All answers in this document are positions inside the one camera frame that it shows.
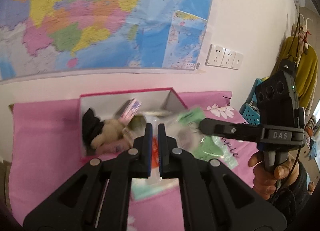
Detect colourful wall map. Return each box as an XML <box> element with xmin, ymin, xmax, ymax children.
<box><xmin>1</xmin><ymin>0</ymin><xmax>213</xmax><ymax>80</ymax></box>

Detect yellow tissue pack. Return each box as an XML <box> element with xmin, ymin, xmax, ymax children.
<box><xmin>122</xmin><ymin>114</ymin><xmax>146</xmax><ymax>147</ymax></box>

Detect white wall socket panel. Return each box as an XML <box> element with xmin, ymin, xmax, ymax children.
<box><xmin>205</xmin><ymin>44</ymin><xmax>244</xmax><ymax>70</ymax></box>

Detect pink foil pouch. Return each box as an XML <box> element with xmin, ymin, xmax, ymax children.
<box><xmin>95</xmin><ymin>139</ymin><xmax>131</xmax><ymax>155</ymax></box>

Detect yellow hanging garment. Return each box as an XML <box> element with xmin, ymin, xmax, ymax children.
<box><xmin>274</xmin><ymin>19</ymin><xmax>318</xmax><ymax>114</ymax></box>

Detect pink floral tablecloth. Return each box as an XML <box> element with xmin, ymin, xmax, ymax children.
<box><xmin>9</xmin><ymin>91</ymin><xmax>257</xmax><ymax>230</ymax></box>

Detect pastel tissue pack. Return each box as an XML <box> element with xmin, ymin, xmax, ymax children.
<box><xmin>131</xmin><ymin>177</ymin><xmax>178</xmax><ymax>201</ymax></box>

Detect white red medical tape bag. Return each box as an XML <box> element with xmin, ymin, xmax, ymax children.
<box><xmin>135</xmin><ymin>108</ymin><xmax>223</xmax><ymax>187</ymax></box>

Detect pink cardboard box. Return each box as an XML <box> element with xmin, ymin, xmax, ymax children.
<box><xmin>79</xmin><ymin>88</ymin><xmax>187</xmax><ymax>159</ymax></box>

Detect beige bunny plush toy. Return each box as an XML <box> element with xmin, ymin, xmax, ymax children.
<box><xmin>91</xmin><ymin>119</ymin><xmax>125</xmax><ymax>150</ymax></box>

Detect black cloth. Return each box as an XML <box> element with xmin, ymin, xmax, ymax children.
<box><xmin>82</xmin><ymin>108</ymin><xmax>104</xmax><ymax>148</ymax></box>

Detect teal perforated plastic basket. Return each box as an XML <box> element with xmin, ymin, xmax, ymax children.
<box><xmin>239</xmin><ymin>76</ymin><xmax>268</xmax><ymax>125</ymax></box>

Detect person's right hand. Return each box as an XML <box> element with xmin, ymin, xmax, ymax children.
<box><xmin>248</xmin><ymin>151</ymin><xmax>299</xmax><ymax>200</ymax></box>

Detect pink floral pocket tissues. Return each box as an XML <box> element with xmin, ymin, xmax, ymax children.
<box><xmin>114</xmin><ymin>98</ymin><xmax>142</xmax><ymax>126</ymax></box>

